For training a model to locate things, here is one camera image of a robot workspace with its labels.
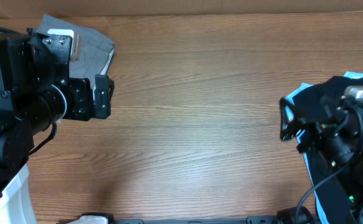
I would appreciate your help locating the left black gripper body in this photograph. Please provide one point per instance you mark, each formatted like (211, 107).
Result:
(79, 104)

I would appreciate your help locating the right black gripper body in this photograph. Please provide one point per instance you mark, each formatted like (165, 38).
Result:
(306, 130)

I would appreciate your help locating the grey shorts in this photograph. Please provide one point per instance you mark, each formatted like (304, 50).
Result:
(96, 49)

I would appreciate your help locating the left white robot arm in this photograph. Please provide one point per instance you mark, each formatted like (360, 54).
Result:
(36, 90)

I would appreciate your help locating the black t-shirt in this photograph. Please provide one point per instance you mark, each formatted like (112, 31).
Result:
(330, 93)

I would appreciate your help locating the light blue garment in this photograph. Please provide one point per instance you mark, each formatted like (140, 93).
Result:
(309, 162)

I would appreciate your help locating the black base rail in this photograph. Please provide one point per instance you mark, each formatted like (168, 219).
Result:
(286, 216)

